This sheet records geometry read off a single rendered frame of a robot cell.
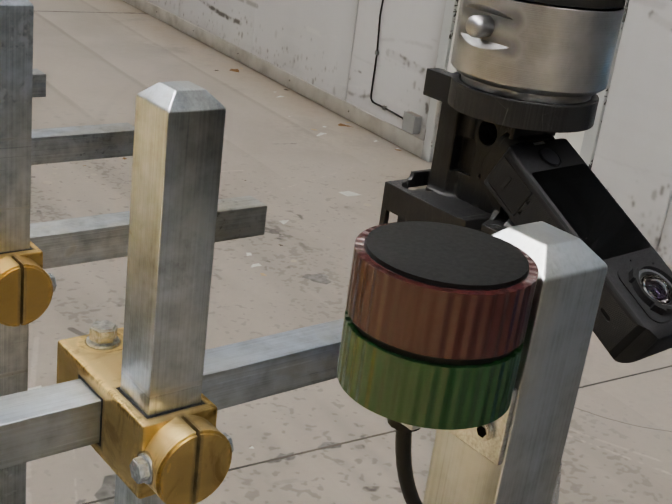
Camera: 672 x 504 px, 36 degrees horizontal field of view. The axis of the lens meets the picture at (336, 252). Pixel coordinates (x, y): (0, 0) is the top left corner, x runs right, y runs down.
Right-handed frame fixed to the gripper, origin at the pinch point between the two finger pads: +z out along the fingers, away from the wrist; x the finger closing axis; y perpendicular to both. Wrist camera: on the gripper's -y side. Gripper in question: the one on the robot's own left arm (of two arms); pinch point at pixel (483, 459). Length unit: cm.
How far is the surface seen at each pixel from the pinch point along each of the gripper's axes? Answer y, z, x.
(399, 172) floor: 278, 99, -249
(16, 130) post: 39.1, -7.6, 10.6
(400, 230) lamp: -7.2, -18.1, 15.5
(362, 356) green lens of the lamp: -9.3, -14.9, 18.2
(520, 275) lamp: -11.7, -18.1, 14.3
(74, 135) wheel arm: 69, 3, -7
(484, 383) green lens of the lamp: -12.2, -14.9, 15.7
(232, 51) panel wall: 478, 95, -290
